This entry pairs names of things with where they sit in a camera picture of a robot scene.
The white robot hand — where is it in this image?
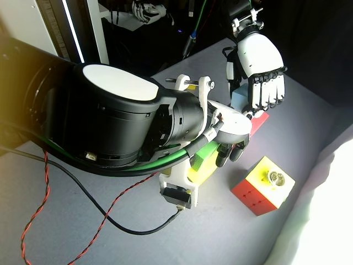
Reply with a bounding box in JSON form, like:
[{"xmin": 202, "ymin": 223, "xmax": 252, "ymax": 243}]
[
  {"xmin": 224, "ymin": 31, "xmax": 288, "ymax": 120},
  {"xmin": 206, "ymin": 99, "xmax": 253, "ymax": 168}
]

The spare white robot hand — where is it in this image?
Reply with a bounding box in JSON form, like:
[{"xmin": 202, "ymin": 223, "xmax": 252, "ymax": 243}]
[{"xmin": 131, "ymin": 0, "xmax": 168, "ymax": 25}]

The blue foam block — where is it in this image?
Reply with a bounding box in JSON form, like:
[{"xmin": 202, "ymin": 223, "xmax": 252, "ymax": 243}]
[{"xmin": 230, "ymin": 84, "xmax": 251, "ymax": 113}]

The green foam block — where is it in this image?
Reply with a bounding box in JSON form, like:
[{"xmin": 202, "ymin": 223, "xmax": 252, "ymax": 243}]
[{"xmin": 190, "ymin": 140, "xmax": 218, "ymax": 171}]

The red foam block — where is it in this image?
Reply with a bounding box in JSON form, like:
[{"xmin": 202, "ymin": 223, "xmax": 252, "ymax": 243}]
[{"xmin": 249, "ymin": 112, "xmax": 270, "ymax": 137}]

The yellow foam block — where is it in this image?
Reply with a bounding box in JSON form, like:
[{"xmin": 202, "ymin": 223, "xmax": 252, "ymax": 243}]
[{"xmin": 187, "ymin": 150, "xmax": 219, "ymax": 185}]

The small white toy bowl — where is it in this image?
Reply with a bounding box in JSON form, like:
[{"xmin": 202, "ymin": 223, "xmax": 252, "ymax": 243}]
[{"xmin": 264, "ymin": 169, "xmax": 286, "ymax": 189}]

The puzzle cube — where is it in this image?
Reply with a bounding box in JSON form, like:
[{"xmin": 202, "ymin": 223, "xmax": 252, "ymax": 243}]
[{"xmin": 231, "ymin": 156, "xmax": 296, "ymax": 216}]

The grey table cloth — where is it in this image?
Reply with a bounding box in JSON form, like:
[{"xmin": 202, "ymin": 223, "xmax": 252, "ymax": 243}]
[{"xmin": 0, "ymin": 37, "xmax": 353, "ymax": 265}]

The white cabinet panel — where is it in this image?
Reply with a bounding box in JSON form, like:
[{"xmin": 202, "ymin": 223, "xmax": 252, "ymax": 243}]
[{"xmin": 0, "ymin": 0, "xmax": 110, "ymax": 66}]

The thin green cable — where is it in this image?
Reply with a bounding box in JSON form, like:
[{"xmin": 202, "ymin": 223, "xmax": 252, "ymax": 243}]
[{"xmin": 192, "ymin": 0, "xmax": 208, "ymax": 35}]

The black cable connector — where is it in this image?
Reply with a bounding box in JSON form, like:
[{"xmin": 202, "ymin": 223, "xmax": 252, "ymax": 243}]
[{"xmin": 181, "ymin": 32, "xmax": 197, "ymax": 60}]

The thick green cable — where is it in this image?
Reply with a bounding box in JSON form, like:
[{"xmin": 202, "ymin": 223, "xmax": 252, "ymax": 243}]
[{"xmin": 41, "ymin": 137, "xmax": 218, "ymax": 172}]

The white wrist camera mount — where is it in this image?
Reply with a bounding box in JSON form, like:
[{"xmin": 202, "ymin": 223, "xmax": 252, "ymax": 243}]
[{"xmin": 158, "ymin": 160, "xmax": 200, "ymax": 211}]

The black cable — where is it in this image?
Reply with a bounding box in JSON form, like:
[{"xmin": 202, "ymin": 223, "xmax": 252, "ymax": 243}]
[{"xmin": 0, "ymin": 146, "xmax": 181, "ymax": 236}]

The red and black twisted wire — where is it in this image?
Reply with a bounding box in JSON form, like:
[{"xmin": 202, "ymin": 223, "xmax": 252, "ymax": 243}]
[{"xmin": 20, "ymin": 150, "xmax": 160, "ymax": 265}]

